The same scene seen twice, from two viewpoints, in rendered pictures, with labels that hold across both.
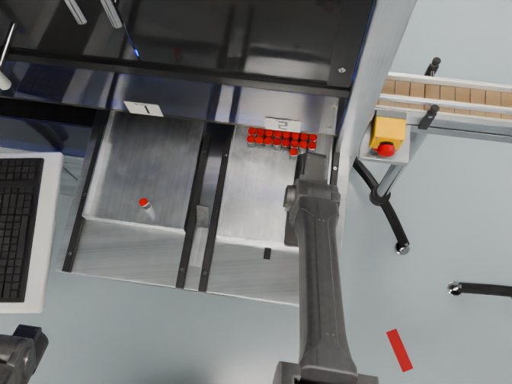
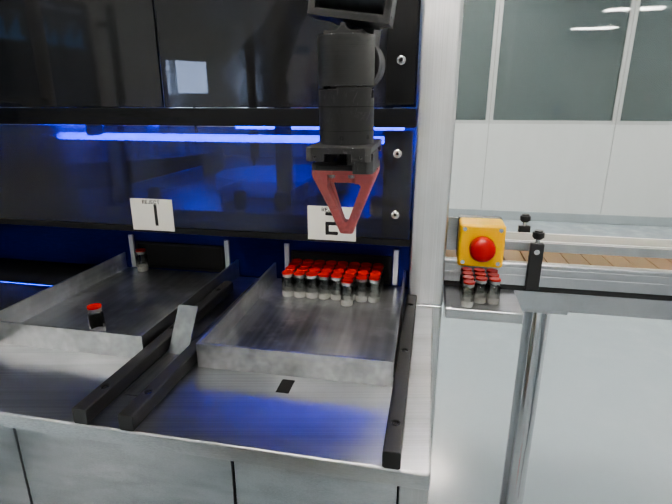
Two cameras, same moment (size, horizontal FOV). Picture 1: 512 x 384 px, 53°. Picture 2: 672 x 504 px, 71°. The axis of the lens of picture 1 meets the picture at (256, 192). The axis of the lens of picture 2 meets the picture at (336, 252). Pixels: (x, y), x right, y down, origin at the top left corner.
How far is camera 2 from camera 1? 0.95 m
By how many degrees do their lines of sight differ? 54
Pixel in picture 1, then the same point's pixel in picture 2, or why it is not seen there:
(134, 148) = (120, 292)
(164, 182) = (142, 315)
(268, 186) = (305, 323)
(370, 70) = (436, 49)
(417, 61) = not seen: hidden behind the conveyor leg
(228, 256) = (207, 386)
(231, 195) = (242, 328)
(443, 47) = (540, 418)
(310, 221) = not seen: outside the picture
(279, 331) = not seen: outside the picture
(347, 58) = (406, 32)
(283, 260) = (314, 395)
